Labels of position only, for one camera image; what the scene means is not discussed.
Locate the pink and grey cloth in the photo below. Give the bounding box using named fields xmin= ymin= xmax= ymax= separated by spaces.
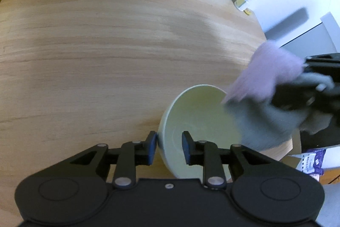
xmin=221 ymin=40 xmax=336 ymax=151

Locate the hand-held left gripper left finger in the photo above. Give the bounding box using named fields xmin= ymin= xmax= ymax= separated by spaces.
xmin=57 ymin=131 xmax=158 ymax=189

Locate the white pill bottle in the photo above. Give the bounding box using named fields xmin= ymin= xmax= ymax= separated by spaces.
xmin=231 ymin=0 xmax=258 ymax=12

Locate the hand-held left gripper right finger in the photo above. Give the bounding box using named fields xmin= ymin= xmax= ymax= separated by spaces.
xmin=182 ymin=131 xmax=282 ymax=190

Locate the pale green bowl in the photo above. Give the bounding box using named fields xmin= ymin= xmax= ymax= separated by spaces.
xmin=157 ymin=84 xmax=243 ymax=180

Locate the purple and white packet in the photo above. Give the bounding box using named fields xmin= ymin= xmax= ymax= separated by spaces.
xmin=296 ymin=149 xmax=326 ymax=177

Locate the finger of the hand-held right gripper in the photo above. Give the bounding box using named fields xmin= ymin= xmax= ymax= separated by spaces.
xmin=302 ymin=53 xmax=340 ymax=76
xmin=271 ymin=82 xmax=340 ymax=121

